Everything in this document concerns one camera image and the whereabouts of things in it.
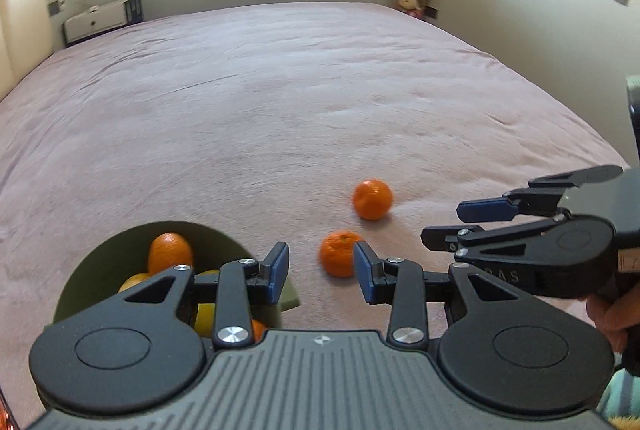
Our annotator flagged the right hand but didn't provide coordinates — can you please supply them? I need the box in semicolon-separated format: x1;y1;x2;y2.
586;285;640;353

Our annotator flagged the white nightstand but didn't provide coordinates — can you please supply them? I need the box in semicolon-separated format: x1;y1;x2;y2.
62;0;144;47

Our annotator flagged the pink bed blanket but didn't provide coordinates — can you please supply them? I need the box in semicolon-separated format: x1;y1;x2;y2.
1;4;623;424

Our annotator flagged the cream padded headboard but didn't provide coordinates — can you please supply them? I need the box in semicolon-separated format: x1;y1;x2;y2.
1;0;54;99

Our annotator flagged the yellow-green apple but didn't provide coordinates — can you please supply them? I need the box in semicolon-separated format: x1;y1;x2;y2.
193;269;222;338
118;273;150;293

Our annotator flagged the green fruit bowl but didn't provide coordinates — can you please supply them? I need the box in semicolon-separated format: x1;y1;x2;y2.
43;220;303;336

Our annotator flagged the wall switch panel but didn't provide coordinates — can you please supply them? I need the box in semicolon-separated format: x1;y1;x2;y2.
48;0;66;16

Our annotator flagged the small mandarin orange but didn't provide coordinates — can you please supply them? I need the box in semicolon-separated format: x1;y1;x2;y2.
319;231;362;279

